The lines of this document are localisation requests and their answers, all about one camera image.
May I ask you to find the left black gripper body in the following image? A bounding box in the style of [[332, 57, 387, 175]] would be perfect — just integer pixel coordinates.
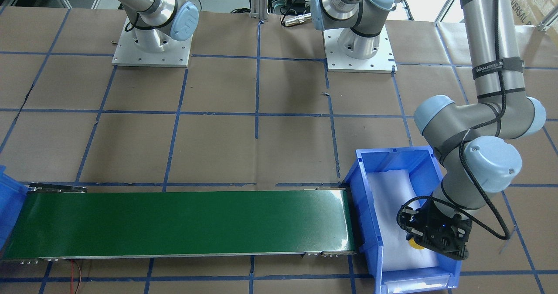
[[397, 198, 473, 260]]

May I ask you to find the yellow mushroom push button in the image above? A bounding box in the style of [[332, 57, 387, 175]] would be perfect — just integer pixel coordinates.
[[408, 238, 425, 250]]

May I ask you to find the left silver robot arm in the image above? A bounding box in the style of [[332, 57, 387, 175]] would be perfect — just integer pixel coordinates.
[[372, 0, 546, 260]]

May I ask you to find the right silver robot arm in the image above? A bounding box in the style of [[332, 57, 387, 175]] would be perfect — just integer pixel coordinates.
[[113, 0, 199, 66]]

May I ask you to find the blue plastic bin with foam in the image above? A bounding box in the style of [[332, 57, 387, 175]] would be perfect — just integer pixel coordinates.
[[344, 146, 462, 294]]

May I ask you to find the silver cylindrical connector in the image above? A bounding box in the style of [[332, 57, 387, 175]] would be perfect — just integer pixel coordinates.
[[282, 14, 312, 27]]

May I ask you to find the black power adapter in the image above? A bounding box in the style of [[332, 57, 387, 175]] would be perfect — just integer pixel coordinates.
[[282, 0, 309, 15]]

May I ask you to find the green conveyor belt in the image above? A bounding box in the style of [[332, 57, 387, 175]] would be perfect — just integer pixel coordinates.
[[3, 189, 357, 260]]

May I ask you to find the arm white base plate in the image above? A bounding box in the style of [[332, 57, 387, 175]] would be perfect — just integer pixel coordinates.
[[112, 28, 193, 68], [323, 26, 397, 73]]

